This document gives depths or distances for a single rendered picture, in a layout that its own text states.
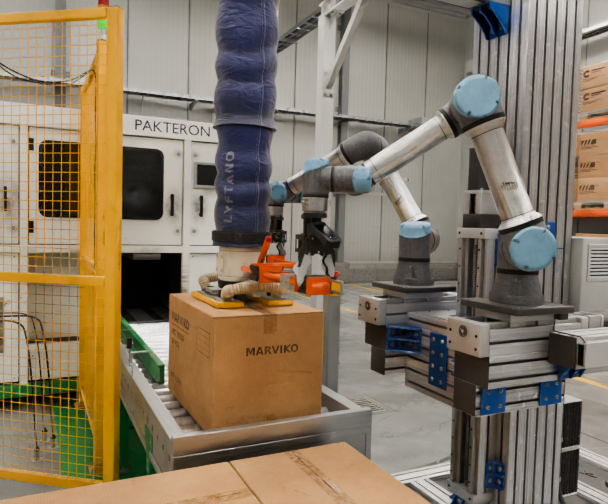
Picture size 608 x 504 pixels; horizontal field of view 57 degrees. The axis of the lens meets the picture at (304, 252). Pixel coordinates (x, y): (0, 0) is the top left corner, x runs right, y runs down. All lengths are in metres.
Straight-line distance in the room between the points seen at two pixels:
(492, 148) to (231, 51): 1.02
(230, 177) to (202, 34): 9.45
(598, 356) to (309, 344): 0.88
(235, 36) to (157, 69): 8.94
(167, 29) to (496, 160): 10.03
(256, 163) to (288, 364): 0.72
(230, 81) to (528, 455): 1.65
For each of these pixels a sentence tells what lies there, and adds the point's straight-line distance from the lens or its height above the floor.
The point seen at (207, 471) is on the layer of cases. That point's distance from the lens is 1.71.
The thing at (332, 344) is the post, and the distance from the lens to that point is 2.54.
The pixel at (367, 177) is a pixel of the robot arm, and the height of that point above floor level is 1.38.
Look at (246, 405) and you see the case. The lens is 1.91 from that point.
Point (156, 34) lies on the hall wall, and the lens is 11.20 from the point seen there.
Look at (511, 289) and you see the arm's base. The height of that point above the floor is 1.08.
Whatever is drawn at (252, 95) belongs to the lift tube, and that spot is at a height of 1.70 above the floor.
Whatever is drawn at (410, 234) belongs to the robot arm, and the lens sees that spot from 2.05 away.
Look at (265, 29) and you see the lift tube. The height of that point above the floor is 1.94.
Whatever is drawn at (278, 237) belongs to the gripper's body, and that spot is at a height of 1.19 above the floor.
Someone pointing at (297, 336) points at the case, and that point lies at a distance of 1.92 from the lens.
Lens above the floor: 1.25
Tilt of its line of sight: 3 degrees down
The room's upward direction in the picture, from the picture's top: 2 degrees clockwise
